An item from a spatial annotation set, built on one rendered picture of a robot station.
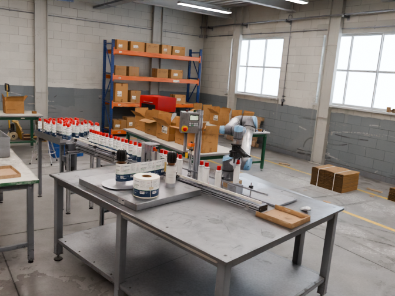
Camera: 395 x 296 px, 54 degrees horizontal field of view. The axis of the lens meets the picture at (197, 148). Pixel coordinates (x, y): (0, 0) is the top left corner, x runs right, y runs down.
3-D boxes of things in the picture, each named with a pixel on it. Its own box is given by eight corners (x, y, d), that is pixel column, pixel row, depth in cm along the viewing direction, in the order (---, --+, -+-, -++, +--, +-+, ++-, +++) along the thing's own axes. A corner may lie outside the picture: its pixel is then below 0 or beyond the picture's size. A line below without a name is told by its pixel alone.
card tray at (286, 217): (255, 215, 283) (255, 211, 283) (274, 208, 302) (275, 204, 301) (291, 229, 263) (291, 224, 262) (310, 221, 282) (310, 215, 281)
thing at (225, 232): (49, 175, 352) (49, 174, 351) (171, 158, 459) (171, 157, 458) (226, 266, 210) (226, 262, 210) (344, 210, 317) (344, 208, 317)
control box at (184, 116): (178, 131, 358) (180, 110, 354) (197, 131, 361) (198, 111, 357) (180, 133, 348) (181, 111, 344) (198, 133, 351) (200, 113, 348)
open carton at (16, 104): (4, 114, 742) (3, 94, 735) (-1, 111, 779) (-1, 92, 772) (30, 114, 770) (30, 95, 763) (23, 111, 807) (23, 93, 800)
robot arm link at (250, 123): (235, 171, 359) (243, 118, 378) (251, 172, 354) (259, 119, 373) (233, 167, 348) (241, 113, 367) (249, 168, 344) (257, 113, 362)
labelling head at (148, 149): (140, 169, 371) (141, 143, 366) (150, 167, 380) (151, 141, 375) (149, 172, 361) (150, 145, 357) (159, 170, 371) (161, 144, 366)
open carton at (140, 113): (128, 128, 679) (129, 107, 671) (150, 128, 705) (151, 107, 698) (139, 132, 648) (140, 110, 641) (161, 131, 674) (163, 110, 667)
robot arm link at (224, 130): (232, 113, 377) (218, 124, 333) (243, 114, 374) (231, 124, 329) (232, 125, 381) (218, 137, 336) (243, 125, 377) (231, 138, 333)
